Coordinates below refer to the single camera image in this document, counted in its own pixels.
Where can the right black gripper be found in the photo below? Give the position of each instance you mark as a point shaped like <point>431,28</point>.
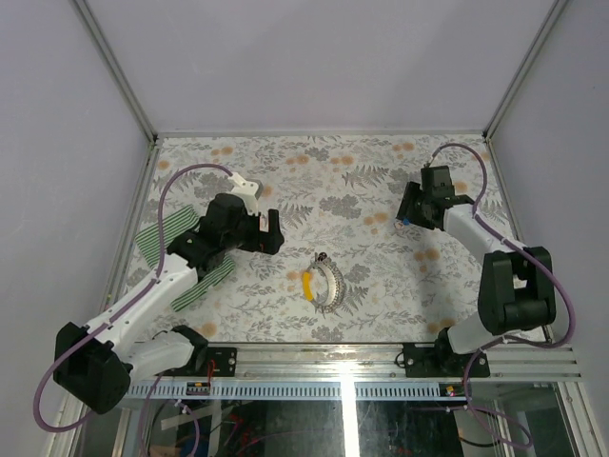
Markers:
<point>413,191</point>

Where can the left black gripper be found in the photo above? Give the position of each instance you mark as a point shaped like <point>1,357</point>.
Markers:
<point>264,241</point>

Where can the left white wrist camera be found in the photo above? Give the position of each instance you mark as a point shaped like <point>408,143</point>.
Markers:
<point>249,191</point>

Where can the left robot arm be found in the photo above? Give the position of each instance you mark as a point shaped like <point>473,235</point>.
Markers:
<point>98,362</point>

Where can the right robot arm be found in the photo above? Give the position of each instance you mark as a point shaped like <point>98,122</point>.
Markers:
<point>514,294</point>

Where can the green striped cloth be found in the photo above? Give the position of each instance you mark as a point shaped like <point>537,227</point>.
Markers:
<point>180,238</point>

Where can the floral table mat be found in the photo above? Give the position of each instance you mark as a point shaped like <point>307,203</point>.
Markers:
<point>338,195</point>

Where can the yellow key tag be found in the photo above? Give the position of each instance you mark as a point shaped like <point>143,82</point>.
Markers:
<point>306,281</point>

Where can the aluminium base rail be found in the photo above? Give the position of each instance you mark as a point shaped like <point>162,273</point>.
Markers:
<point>301,371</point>

